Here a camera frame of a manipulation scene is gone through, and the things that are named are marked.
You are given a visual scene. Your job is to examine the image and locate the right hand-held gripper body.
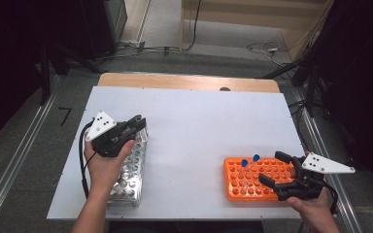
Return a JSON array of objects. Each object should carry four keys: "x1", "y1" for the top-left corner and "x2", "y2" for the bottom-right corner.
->
[{"x1": 277, "y1": 151, "x2": 356, "y2": 201}]

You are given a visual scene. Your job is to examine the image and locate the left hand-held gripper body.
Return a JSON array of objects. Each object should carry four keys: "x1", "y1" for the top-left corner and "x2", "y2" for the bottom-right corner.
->
[{"x1": 85, "y1": 110, "x2": 138, "y2": 159}]

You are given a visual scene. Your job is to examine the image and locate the orange plastic test tube rack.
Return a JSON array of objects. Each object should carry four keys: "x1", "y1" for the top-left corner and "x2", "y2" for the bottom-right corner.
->
[{"x1": 222, "y1": 155, "x2": 297, "y2": 202}]

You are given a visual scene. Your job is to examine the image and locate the blue-capped clear test tube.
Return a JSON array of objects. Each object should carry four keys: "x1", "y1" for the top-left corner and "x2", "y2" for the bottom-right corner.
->
[
  {"x1": 240, "y1": 158, "x2": 251, "y2": 187},
  {"x1": 251, "y1": 153, "x2": 261, "y2": 173}
]

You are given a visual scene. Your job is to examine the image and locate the silver metal test tube rack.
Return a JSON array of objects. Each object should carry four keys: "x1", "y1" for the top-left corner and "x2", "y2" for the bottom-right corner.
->
[{"x1": 105, "y1": 125, "x2": 150, "y2": 208}]

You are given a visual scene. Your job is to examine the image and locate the person's right hand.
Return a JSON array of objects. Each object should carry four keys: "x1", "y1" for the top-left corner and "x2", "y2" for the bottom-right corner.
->
[{"x1": 286, "y1": 188, "x2": 334, "y2": 224}]

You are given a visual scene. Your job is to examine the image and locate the person's left hand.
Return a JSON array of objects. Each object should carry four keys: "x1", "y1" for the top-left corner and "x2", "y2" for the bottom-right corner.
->
[{"x1": 84, "y1": 139, "x2": 136, "y2": 196}]

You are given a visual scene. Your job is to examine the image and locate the white table board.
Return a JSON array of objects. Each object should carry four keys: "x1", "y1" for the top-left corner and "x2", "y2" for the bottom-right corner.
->
[{"x1": 47, "y1": 85, "x2": 329, "y2": 221}]

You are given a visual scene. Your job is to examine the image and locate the black stand legs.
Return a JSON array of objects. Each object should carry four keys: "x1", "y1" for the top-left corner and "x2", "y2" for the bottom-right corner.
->
[
  {"x1": 38, "y1": 42, "x2": 105, "y2": 106},
  {"x1": 258, "y1": 48, "x2": 324, "y2": 117}
]

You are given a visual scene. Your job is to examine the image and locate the black curtain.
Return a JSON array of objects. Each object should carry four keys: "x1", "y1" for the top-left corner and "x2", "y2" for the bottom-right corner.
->
[
  {"x1": 0, "y1": 0, "x2": 118, "y2": 151},
  {"x1": 307, "y1": 0, "x2": 373, "y2": 169}
]

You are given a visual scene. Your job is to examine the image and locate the beige wooden furniture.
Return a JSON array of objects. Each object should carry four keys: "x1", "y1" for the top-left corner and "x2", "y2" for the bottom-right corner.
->
[{"x1": 181, "y1": 0, "x2": 334, "y2": 62}]

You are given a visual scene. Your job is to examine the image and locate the aluminium floor rail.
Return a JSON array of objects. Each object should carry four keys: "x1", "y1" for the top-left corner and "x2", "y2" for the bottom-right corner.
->
[
  {"x1": 288, "y1": 83, "x2": 363, "y2": 233},
  {"x1": 0, "y1": 76, "x2": 62, "y2": 227}
]

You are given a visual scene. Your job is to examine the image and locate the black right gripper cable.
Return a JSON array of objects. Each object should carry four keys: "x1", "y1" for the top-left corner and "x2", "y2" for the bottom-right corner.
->
[{"x1": 320, "y1": 179, "x2": 340, "y2": 216}]

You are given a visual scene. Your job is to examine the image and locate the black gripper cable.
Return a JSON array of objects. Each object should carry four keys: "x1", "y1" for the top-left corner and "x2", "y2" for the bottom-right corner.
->
[
  {"x1": 320, "y1": 179, "x2": 340, "y2": 216},
  {"x1": 78, "y1": 120, "x2": 98, "y2": 200}
]

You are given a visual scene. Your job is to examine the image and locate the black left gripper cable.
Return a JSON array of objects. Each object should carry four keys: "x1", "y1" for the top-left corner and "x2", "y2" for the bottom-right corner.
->
[{"x1": 78, "y1": 120, "x2": 98, "y2": 200}]

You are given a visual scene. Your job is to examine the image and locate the black floor cables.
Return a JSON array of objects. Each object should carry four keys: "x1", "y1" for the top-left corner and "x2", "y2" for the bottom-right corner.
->
[{"x1": 288, "y1": 98, "x2": 309, "y2": 137}]

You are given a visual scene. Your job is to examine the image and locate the grey floor cables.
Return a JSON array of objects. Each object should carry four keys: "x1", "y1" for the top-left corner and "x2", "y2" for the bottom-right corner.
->
[{"x1": 96, "y1": 38, "x2": 188, "y2": 62}]

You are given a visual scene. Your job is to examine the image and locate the white floor cable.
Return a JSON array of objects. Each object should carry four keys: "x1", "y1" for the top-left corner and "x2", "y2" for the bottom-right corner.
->
[{"x1": 246, "y1": 41, "x2": 292, "y2": 67}]

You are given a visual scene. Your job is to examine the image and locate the black hanging cable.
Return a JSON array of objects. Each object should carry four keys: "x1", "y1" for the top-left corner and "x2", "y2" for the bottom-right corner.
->
[{"x1": 184, "y1": 0, "x2": 203, "y2": 52}]

